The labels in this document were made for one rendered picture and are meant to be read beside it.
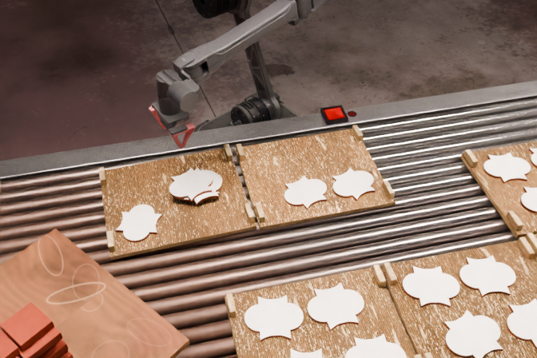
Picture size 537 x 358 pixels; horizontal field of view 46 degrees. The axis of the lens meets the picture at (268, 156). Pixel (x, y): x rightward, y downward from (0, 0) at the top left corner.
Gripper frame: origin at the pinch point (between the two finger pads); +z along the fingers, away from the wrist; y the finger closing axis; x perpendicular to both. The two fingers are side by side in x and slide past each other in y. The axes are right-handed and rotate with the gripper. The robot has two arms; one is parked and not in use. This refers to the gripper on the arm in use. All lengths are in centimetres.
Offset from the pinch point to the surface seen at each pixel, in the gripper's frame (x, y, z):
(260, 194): -19.9, -12.9, 22.6
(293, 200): -26.1, -21.4, 21.4
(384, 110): -80, -1, 24
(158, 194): 5.1, 3.8, 23.0
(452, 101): -103, -10, 23
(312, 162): -41.3, -10.4, 22.2
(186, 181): -2.6, 0.2, 18.9
